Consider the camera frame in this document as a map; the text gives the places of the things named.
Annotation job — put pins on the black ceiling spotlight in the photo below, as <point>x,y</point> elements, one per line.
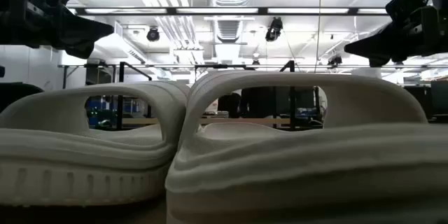
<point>153,35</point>
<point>274,29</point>
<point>335,60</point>

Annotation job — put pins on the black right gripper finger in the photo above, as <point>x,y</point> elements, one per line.
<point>385,47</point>

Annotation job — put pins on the wooden shelf with black frame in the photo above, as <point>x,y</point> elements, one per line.
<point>245,121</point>

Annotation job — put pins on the black equipment cabinet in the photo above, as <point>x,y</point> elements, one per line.
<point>439,98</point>

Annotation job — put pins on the pale grey foam slide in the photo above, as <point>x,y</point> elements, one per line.
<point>70,168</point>
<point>297,168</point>

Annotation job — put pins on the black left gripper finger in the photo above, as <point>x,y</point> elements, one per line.
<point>84,35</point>

